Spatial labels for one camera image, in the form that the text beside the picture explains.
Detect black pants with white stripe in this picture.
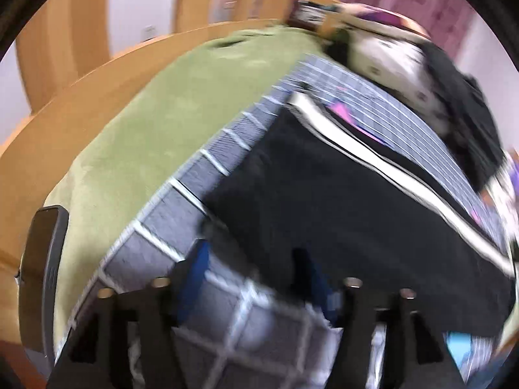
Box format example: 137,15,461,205
203,92,515,337

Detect green blanket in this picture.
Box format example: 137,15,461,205
46,26,320,342

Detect black garment on pillows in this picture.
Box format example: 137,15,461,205
419,42,505,192

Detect white floral pillow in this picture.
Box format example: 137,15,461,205
347,32,450,137

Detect purple patterned pillow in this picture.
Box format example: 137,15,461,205
338,3,430,41

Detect black phone on mount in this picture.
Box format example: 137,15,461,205
16,205,69,365

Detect wooden bed frame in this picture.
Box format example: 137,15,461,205
0,18,285,353

